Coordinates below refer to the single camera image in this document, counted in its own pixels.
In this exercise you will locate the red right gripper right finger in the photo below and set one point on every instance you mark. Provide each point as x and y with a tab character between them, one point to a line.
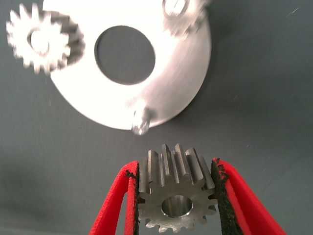
247	200

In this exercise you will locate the round metal plate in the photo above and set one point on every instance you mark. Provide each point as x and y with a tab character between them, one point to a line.
171	80

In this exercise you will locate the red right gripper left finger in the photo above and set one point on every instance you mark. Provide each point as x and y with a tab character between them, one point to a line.
110	205

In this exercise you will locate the small steel gear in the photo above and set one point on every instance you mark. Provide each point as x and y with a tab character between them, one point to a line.
176	193
181	14
41	41

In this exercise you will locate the dark grey table cloth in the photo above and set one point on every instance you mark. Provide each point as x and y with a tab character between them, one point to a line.
49	159

